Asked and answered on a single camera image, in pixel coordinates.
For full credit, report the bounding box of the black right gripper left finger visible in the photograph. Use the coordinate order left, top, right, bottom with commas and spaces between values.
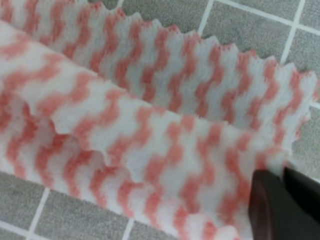
248, 170, 286, 240

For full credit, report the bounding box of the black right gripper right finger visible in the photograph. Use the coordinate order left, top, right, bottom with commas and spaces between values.
282, 168, 320, 240

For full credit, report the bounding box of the pink white wavy striped towel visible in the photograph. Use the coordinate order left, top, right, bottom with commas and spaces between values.
0, 0, 320, 240

